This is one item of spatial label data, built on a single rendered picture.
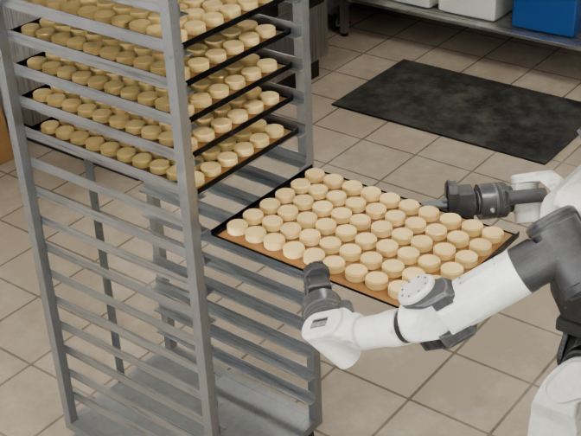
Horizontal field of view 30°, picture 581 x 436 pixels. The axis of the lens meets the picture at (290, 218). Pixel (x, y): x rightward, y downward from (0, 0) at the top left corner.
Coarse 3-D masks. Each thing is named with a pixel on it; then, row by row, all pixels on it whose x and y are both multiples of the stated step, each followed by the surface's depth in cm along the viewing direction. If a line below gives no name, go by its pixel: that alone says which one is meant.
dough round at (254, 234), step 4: (248, 228) 255; (252, 228) 255; (256, 228) 255; (260, 228) 255; (264, 228) 255; (248, 232) 254; (252, 232) 253; (256, 232) 253; (260, 232) 253; (264, 232) 253; (248, 236) 252; (252, 236) 252; (256, 236) 252; (260, 236) 252; (264, 236) 253; (248, 240) 253; (252, 240) 253; (256, 240) 252; (260, 240) 253
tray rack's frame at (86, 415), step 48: (0, 0) 267; (0, 48) 272; (48, 288) 310; (48, 336) 320; (144, 384) 350; (192, 384) 349; (240, 384) 348; (96, 432) 331; (192, 432) 330; (240, 432) 329; (288, 432) 328
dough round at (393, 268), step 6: (384, 264) 240; (390, 264) 240; (396, 264) 239; (402, 264) 239; (384, 270) 238; (390, 270) 238; (396, 270) 237; (402, 270) 238; (390, 276) 238; (396, 276) 238
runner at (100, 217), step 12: (36, 192) 295; (48, 192) 292; (60, 204) 291; (72, 204) 287; (96, 216) 282; (108, 216) 279; (120, 228) 278; (132, 228) 275; (144, 240) 274; (156, 240) 270; (168, 240) 268; (180, 252) 266; (204, 264) 263
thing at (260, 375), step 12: (168, 336) 358; (192, 348) 352; (216, 360) 346; (228, 360) 346; (240, 360) 342; (240, 372) 341; (252, 372) 340; (264, 372) 337; (276, 384) 335; (288, 384) 332; (300, 396) 329; (312, 396) 327
